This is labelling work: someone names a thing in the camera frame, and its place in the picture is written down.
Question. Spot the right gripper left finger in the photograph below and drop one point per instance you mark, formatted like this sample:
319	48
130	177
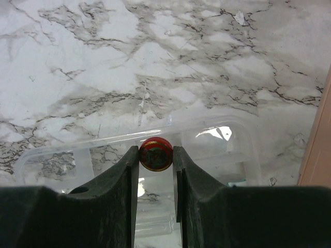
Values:
99	213

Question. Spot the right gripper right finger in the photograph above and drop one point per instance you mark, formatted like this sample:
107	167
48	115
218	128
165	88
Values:
214	215

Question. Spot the clear box lid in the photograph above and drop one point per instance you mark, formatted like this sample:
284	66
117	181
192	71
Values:
223	146

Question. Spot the small red balm tin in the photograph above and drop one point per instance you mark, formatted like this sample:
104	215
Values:
156	154

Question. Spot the teal patterned sachet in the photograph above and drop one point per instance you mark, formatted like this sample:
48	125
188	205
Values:
242	183

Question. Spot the orange plastic file rack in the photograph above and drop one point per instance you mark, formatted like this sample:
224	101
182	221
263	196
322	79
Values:
315	167

